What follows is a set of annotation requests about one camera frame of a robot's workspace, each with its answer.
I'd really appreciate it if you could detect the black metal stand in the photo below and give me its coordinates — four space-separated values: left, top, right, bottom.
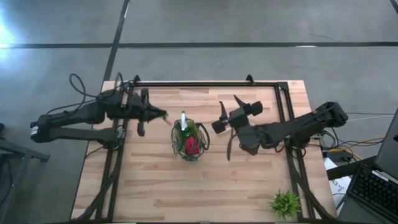
0 123 50 224

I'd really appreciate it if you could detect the white paper sheet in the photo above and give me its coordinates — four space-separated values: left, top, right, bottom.
323 157 352 208

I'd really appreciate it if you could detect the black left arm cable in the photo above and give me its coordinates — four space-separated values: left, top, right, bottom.
46 73 125 115

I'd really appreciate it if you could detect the black floor cable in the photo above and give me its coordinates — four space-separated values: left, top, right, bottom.
317 126 384 150

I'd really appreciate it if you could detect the braided right arm cable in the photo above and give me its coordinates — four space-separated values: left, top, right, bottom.
226 128 239 162

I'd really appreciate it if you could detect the green plastic spray bottle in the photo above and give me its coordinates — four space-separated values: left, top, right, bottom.
180 110 200 141

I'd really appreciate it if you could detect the grey laptop desk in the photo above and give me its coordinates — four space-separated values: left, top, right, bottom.
326 154 398 224

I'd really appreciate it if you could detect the yellow floor cable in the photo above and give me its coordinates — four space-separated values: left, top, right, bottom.
328 136 386 160

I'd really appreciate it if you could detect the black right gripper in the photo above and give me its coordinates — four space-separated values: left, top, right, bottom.
211 95 264 135

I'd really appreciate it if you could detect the black power box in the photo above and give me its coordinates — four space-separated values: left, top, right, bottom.
326 150 354 162

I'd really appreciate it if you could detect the small green artificial plant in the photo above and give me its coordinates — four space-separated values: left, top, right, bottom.
269 189 302 221

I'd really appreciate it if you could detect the black metal table frame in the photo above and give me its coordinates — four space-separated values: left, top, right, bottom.
70 74 338 222

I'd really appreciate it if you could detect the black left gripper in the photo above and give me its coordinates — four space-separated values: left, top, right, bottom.
123 88 172 138

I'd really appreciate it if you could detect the black laptop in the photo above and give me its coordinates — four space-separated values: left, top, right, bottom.
347 108 398 222

